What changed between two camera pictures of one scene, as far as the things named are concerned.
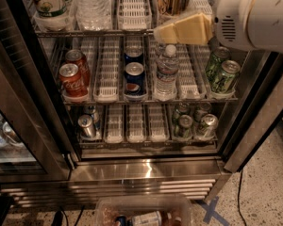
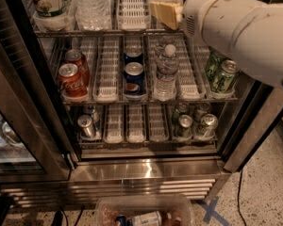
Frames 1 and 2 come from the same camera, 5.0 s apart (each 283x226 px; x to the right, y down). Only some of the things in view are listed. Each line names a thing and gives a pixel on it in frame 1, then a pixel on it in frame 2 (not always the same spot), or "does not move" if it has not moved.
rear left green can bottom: [184, 109] does not move
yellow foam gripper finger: [166, 35] to [168, 10]
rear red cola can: [76, 56] does not move
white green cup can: [52, 0] does not move
